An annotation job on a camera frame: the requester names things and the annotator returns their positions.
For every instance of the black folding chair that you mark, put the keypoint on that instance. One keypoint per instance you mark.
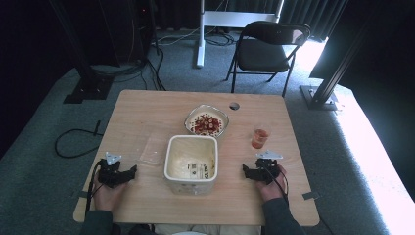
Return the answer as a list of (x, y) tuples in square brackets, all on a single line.
[(261, 54)]

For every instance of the black metal stand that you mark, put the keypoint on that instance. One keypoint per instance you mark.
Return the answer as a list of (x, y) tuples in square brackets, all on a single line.
[(88, 81), (321, 96)]

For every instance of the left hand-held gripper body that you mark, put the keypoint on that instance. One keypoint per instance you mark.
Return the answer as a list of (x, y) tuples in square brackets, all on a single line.
[(109, 173)]

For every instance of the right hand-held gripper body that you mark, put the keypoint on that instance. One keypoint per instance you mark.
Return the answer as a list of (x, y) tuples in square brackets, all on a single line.
[(266, 171)]

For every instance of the person's left hand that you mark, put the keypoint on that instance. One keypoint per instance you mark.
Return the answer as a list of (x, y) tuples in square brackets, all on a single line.
[(107, 197)]

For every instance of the white square plastic bin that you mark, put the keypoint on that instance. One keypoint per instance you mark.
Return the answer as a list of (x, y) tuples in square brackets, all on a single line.
[(191, 164)]

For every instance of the black curtain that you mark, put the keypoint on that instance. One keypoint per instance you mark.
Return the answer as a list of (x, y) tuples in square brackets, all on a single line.
[(306, 16)]

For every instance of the grey tape piece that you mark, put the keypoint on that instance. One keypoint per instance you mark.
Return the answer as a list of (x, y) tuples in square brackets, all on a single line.
[(81, 194), (311, 196)]

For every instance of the clear cup with red liquid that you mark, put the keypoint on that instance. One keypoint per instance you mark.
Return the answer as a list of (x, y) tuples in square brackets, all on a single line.
[(259, 137)]

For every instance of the person's right hand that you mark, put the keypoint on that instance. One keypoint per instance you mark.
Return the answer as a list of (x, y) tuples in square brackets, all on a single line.
[(272, 191)]

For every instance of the clear bowl with food leftovers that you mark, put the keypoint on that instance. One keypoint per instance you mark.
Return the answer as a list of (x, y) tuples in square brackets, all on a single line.
[(206, 124)]

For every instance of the white desk frame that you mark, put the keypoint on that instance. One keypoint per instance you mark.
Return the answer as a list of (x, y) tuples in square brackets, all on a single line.
[(228, 19)]

